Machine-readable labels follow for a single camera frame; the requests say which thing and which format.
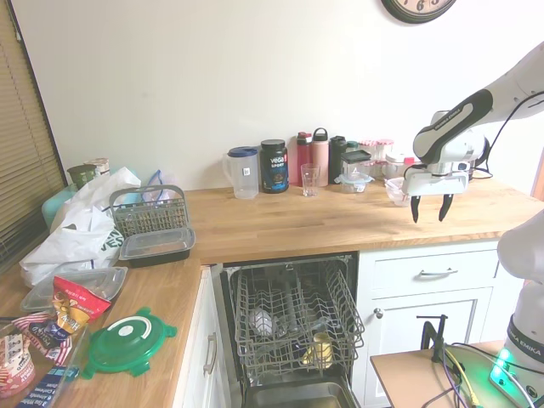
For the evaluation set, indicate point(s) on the yellow cup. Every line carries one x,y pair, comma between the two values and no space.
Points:
318,350

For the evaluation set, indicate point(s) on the black Vega protein tub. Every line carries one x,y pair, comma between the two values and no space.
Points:
274,168

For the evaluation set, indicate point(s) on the steel dishwasher door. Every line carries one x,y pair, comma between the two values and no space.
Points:
297,393

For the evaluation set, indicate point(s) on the clear glass tumbler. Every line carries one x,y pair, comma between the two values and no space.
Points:
310,180

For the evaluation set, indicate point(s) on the blue snack packet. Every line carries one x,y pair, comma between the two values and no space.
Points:
53,384

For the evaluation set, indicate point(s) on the canister white lid red tab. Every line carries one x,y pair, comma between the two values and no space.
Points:
395,166

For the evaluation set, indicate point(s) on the grey cutlery basket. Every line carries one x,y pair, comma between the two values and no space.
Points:
149,214

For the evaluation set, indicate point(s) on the glass container blue-clip lid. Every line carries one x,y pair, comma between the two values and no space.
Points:
353,183

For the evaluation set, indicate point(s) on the round steel cabinet knob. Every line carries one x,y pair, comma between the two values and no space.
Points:
377,313

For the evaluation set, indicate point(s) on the white plastic shopping bag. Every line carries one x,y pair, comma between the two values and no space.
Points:
81,238

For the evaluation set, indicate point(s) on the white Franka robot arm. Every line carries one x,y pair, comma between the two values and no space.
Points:
450,127

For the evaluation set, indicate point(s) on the large tan window blind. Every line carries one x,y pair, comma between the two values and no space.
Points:
21,149

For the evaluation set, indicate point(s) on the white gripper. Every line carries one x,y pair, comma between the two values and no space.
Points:
433,183

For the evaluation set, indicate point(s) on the black shaker bottle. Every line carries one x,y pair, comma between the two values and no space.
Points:
338,155

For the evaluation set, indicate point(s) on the long white base cabinet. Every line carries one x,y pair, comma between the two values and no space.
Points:
425,323

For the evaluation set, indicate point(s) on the clear glass cup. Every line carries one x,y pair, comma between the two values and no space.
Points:
261,323

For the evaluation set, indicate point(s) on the red water bottle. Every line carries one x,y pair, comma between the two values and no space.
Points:
303,151

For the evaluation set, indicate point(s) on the black C-clamp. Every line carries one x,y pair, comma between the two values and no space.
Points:
434,336

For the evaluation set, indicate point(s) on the jar with green lid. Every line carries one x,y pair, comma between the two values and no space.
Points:
353,146

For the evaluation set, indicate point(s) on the short white base cabinet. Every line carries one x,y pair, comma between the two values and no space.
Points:
200,331

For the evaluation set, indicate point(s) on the clear pitcher blue lid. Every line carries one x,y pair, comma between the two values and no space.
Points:
244,174

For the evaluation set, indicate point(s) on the red snack bag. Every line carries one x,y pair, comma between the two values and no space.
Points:
74,304

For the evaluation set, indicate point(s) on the pink bottle black lid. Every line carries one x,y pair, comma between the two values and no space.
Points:
321,153

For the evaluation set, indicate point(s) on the black rimmed wall clock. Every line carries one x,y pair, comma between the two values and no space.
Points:
418,10

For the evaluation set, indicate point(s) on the glass baking dish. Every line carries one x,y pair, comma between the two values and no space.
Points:
70,365

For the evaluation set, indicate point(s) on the white paper cup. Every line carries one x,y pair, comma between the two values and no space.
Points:
98,166

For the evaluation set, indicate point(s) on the jar red gingham lid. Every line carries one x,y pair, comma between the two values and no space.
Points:
369,146
384,146

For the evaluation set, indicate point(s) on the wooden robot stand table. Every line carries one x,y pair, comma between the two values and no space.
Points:
408,378

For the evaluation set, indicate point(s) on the red striped popcorn bag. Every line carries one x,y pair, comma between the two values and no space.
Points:
40,333

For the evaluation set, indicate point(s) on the dark green cup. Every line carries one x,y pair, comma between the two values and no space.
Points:
81,176

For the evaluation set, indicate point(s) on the green round container lid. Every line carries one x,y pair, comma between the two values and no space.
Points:
125,342

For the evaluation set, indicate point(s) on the clear plastic bowl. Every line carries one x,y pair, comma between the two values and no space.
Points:
396,193

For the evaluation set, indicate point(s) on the pink popcorn bag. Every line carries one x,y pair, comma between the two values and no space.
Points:
15,365

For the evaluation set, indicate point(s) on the clear zip bag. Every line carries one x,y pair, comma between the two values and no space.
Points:
158,180

